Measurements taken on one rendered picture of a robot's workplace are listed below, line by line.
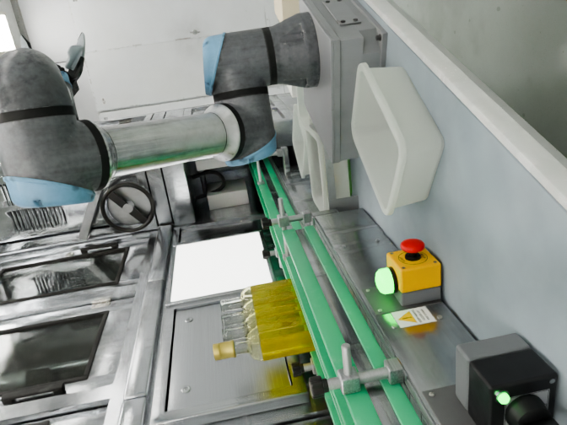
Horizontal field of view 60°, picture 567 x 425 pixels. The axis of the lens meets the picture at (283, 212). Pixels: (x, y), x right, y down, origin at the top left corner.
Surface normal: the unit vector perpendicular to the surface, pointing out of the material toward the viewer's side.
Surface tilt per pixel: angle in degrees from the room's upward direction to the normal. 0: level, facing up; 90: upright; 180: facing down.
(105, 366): 90
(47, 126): 124
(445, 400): 90
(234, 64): 88
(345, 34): 90
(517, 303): 0
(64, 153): 133
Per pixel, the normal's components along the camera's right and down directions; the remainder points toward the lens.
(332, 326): -0.12, -0.92
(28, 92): 0.40, -0.14
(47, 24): 0.15, 0.36
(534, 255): -0.98, 0.17
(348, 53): 0.18, 0.64
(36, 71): 0.49, -0.60
